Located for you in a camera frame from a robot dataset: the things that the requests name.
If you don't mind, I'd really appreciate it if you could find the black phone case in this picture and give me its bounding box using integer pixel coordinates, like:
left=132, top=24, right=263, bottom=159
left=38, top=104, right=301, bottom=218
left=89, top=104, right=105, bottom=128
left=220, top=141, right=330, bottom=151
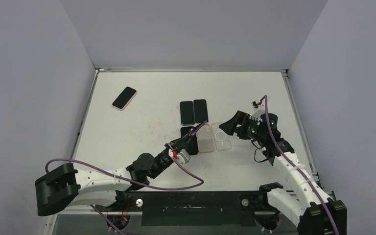
left=180, top=126, right=199, bottom=156

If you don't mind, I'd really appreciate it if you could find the clear phone case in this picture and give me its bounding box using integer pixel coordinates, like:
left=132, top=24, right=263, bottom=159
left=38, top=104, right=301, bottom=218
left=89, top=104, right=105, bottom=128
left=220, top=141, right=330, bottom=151
left=211, top=122, right=232, bottom=151

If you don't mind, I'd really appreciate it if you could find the beige phone case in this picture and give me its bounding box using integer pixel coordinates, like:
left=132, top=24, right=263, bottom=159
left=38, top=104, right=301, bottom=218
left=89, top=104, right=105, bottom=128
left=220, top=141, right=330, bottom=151
left=196, top=124, right=215, bottom=153

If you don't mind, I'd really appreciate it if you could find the black smartphone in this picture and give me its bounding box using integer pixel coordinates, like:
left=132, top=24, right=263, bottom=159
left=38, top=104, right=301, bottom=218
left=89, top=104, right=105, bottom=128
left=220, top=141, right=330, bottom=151
left=193, top=99, right=209, bottom=123

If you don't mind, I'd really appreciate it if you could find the phone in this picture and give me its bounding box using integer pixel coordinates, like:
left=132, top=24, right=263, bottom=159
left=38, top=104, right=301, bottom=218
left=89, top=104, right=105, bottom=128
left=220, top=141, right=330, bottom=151
left=112, top=87, right=137, bottom=110
left=180, top=101, right=195, bottom=126

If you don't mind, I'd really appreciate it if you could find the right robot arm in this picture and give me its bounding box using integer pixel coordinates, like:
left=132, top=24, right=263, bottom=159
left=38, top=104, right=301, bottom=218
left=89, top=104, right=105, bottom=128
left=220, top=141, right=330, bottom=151
left=219, top=111, right=347, bottom=235

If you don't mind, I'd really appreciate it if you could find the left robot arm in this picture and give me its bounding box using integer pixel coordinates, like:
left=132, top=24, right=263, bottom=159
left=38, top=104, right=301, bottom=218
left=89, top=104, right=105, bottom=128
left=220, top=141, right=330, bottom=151
left=35, top=122, right=206, bottom=216

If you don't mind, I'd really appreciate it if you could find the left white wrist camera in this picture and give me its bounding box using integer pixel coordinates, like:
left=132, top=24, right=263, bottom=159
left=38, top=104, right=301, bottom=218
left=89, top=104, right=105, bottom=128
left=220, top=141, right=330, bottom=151
left=176, top=149, right=191, bottom=165

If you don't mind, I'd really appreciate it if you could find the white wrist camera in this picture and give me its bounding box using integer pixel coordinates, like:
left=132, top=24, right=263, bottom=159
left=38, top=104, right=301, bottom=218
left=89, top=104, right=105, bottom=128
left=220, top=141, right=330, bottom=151
left=176, top=149, right=191, bottom=165
left=250, top=100, right=265, bottom=120

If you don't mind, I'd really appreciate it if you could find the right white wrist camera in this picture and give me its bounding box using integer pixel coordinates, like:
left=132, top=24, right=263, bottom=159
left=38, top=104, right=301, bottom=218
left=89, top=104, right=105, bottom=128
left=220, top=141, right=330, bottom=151
left=250, top=100, right=265, bottom=120

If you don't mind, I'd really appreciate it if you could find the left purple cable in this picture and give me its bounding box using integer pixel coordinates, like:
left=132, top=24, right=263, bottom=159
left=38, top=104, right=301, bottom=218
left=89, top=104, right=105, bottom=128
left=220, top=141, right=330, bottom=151
left=45, top=120, right=208, bottom=191

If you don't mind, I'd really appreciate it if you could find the aluminium table frame rail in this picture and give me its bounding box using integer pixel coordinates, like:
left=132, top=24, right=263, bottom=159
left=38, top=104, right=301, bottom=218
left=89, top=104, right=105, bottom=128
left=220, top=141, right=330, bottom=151
left=96, top=66, right=289, bottom=76

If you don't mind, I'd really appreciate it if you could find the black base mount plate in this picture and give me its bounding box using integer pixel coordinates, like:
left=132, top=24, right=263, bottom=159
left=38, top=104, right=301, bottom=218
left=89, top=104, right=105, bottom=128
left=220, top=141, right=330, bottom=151
left=96, top=191, right=280, bottom=227

